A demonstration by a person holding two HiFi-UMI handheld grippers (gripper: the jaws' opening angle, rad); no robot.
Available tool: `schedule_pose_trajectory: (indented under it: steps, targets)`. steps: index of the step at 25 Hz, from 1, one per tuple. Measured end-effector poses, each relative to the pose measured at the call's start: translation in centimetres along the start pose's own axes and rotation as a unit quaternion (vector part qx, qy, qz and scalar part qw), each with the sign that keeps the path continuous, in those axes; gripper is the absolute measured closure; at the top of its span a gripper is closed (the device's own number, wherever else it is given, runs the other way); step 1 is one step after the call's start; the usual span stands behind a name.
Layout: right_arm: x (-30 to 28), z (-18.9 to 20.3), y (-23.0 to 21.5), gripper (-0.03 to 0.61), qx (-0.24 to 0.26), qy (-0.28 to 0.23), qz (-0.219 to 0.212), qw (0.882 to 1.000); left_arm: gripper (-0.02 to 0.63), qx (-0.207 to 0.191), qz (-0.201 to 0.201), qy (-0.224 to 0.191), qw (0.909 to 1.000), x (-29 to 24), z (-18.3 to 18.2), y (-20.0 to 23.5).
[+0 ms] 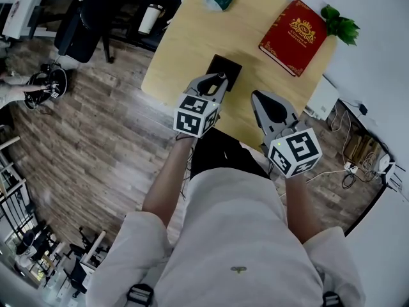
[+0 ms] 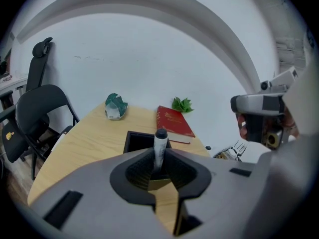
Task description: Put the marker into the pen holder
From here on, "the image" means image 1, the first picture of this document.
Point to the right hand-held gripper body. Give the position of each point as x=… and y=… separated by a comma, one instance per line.
x=297, y=152

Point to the black power adapter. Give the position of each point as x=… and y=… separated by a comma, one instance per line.
x=363, y=108

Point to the green leafy plant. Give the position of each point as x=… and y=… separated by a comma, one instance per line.
x=343, y=27

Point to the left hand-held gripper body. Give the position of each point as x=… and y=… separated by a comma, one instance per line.
x=188, y=117

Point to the person's black trousers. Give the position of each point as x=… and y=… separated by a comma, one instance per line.
x=223, y=153

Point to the person's right forearm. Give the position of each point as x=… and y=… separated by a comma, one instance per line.
x=300, y=209

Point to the person's left forearm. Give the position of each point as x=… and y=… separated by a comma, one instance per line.
x=166, y=184

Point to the white power strip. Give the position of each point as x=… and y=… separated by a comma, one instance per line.
x=351, y=167

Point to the white travel cup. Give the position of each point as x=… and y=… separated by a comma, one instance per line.
x=150, y=19

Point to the white router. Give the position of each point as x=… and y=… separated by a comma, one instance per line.
x=386, y=168

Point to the black equipment bundle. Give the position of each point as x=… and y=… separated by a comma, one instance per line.
x=48, y=85

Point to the black metal railing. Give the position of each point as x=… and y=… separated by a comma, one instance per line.
x=14, y=209

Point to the brown cardboard box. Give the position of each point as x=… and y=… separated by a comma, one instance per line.
x=361, y=146

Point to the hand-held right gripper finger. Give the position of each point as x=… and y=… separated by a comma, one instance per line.
x=276, y=109
x=267, y=112

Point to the white box appliance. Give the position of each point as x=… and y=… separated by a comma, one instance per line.
x=322, y=99

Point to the person's white shirt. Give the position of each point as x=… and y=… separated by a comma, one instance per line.
x=233, y=235

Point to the red hardcover book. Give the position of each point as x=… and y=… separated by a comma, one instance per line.
x=292, y=37

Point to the black office chair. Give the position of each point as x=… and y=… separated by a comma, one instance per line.
x=86, y=27

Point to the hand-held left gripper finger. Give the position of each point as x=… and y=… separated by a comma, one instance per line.
x=220, y=83
x=206, y=85

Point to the black square pen holder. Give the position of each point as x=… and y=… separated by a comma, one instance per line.
x=225, y=65

